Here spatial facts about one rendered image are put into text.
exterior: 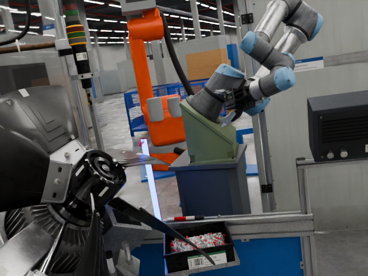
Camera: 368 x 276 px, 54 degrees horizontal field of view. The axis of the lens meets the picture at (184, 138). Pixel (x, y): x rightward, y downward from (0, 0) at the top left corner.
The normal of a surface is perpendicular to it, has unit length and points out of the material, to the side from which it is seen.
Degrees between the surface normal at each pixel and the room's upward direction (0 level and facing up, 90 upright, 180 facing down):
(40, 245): 50
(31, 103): 42
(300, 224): 90
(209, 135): 90
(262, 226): 90
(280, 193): 90
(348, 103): 15
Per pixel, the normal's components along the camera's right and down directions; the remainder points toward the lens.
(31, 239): 0.64, -0.70
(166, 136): 0.15, 0.18
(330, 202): -0.18, 0.23
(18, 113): 0.21, -0.58
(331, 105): -0.20, -0.87
